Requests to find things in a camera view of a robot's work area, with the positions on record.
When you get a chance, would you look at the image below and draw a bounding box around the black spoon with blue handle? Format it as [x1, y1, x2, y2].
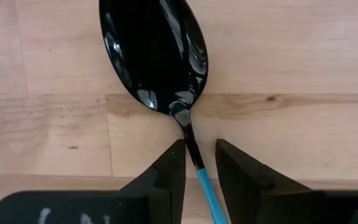
[98, 0, 229, 224]

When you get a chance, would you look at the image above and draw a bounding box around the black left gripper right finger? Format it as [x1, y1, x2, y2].
[215, 138, 358, 224]

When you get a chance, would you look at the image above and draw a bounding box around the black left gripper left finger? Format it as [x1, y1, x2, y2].
[0, 139, 187, 224]

